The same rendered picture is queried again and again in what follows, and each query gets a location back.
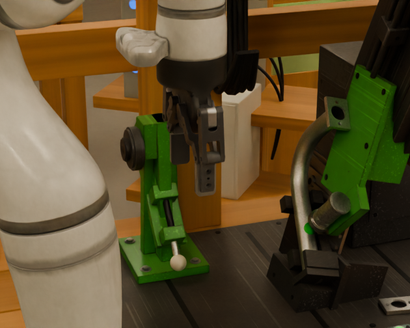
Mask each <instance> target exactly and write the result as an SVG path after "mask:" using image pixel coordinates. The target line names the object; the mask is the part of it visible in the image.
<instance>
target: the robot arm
mask: <svg viewBox="0 0 410 328"><path fill-rule="evenodd" d="M84 1H85V0H0V238H1V243H2V246H3V250H4V253H5V258H6V260H7V264H8V268H9V270H10V274H11V276H12V280H13V283H14V286H15V289H16V293H17V296H18V301H19V304H20V308H21V313H22V315H23V320H24V322H25V326H26V328H122V273H121V259H120V247H119V242H118V235H117V231H116V226H115V220H114V217H113V211H112V208H111V202H110V199H109V193H108V190H107V186H106V182H105V180H104V177H103V175H102V172H101V170H100V168H99V166H98V165H97V164H96V162H95V161H94V159H93V158H92V156H91V155H90V153H89V152H88V150H87V149H86V148H85V147H84V146H83V144H82V143H81V141H80V140H79V139H78V138H77V137H76V136H75V135H74V133H73V132H72V131H71V130H70V128H69V127H68V126H67V125H66V124H65V123H64V122H63V121H62V119H61V118H60V117H59V116H58V114H57V113H56V112H55V111H54V110H53V109H52V108H51V106H50V105H49V104H48V102H47V101H46V100H45V99H44V97H43V96H42V95H41V93H40V91H39V90H38V89H37V87H36V85H35V83H34V81H33V80H32V78H31V76H30V74H29V71H28V69H27V67H26V65H25V62H24V59H23V55H22V53H21V49H20V46H19V43H18V39H17V37H16V33H15V31H17V30H28V29H39V28H43V27H48V26H50V25H53V24H55V23H57V22H59V21H61V20H63V19H64V18H65V17H67V16H68V15H69V14H71V13H72V12H73V11H74V10H75V9H76V8H78V7H79V6H80V5H81V4H82V3H83V2H84ZM157 3H158V4H157V18H156V30H155V31H145V30H142V29H136V28H133V27H121V28H119V29H118V30H117V32H116V48H117V50H118V51H119V52H120V53H121V54H122V55H123V57H124V58H125V59H126V60H127V61H128V62H129V63H130V64H132V65H134V66H137V67H149V66H155V65H156V75H157V80H158V82H159V83H160V84H161V85H163V114H162V118H163V121H164V122H166V121H167V129H168V132H171V133H170V161H171V163H172V164H173V165H181V164H186V163H188V162H189V160H190V149H189V145H190V146H191V147H192V151H193V157H194V161H195V193H196V194H197V195H198V196H199V197H203V196H208V195H213V194H214V193H215V192H216V163H222V162H225V136H224V117H223V113H224V111H223V108H222V106H216V107H215V105H214V102H213V100H212V97H211V94H210V93H211V91H212V90H213V89H214V88H215V87H219V86H220V85H222V84H223V83H224V82H225V81H226V61H227V22H226V12H225V0H157ZM196 133H197V134H196ZM216 141H217V143H216ZM207 143H208V144H209V147H210V152H207V148H206V145H207Z"/></svg>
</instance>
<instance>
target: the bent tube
mask: <svg viewBox="0 0 410 328"><path fill-rule="evenodd" d="M324 103H325V112H324V114H322V115H321V116H320V117H319V118H317V119H316V120H315V121H314V122H313V123H312V124H311V125H310V126H309V127H308V128H307V129H306V130H305V131H304V133H303V134H302V136H301V138H300V140H299V142H298V144H297V146H296V149H295V152H294V156H293V160H292V167H291V173H290V189H291V195H292V203H293V208H294V217H295V225H296V230H297V238H298V244H299V252H300V257H301V265H302V270H304V269H305V265H304V260H303V251H304V250H305V249H309V250H316V251H317V250H318V247H317V242H316V234H315V233H314V234H307V233H306V232H305V231H304V225H305V224H306V223H308V216H309V214H310V213H311V212H312V209H311V205H310V197H309V192H308V169H309V165H310V160H311V157H312V154H313V151H314V149H315V147H316V145H317V144H318V143H319V141H320V140H321V139H322V138H323V137H324V136H326V135H327V134H328V133H329V132H330V131H331V130H333V129H336V130H343V131H349V130H350V129H351V126H350V121H349V111H348V101H347V100H346V99H342V98H334V97H330V96H326V97H324Z"/></svg>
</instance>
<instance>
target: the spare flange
mask: <svg viewBox="0 0 410 328"><path fill-rule="evenodd" d="M395 303H399V304H403V305H405V307H403V308H397V307H394V306H392V305H391V304H395ZM379 304H380V306H381V308H382V309H383V311H384V312H385V314H386V315H393V314H407V313H410V296H406V297H392V298H384V299H379Z"/></svg>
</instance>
